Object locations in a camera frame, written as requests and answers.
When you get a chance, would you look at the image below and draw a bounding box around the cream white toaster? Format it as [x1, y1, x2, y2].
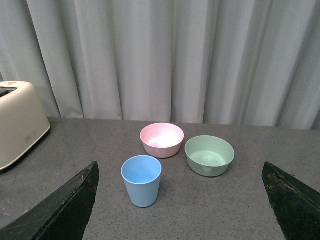
[0, 81, 51, 171]

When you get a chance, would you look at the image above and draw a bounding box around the grey curtain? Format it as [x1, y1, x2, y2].
[0, 0, 320, 130]

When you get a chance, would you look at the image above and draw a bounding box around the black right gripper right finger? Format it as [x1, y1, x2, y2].
[261, 162, 320, 240]

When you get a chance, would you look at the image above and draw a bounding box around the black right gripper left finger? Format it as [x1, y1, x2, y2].
[0, 161, 100, 240]

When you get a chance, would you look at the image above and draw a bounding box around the green plastic bowl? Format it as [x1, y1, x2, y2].
[184, 135, 235, 177]

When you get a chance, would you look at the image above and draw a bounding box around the light blue plastic cup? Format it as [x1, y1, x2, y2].
[121, 155, 162, 208]

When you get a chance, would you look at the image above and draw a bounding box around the pink plastic bowl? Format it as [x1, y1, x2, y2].
[139, 122, 185, 159]

